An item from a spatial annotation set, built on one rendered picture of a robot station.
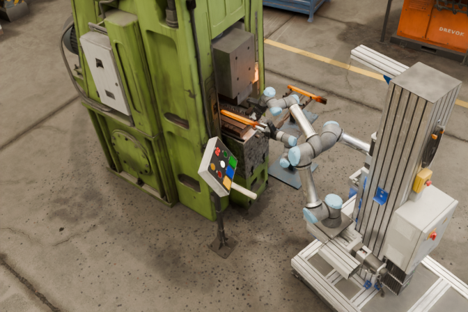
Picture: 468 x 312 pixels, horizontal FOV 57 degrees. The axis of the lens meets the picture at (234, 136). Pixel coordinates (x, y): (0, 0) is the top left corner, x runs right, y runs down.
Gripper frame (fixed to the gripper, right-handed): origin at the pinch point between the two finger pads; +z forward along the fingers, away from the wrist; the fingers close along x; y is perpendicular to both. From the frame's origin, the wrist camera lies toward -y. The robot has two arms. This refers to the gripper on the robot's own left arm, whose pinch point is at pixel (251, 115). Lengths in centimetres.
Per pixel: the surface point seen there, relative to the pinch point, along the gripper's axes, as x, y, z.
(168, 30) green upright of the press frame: -28, -71, -46
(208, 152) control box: -44.0, -3.2, 8.8
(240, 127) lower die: 7.2, -2.7, 30.5
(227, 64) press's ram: -2.9, -33.3, -29.8
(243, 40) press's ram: 15, -36, -39
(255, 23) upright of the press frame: 49, -45, -28
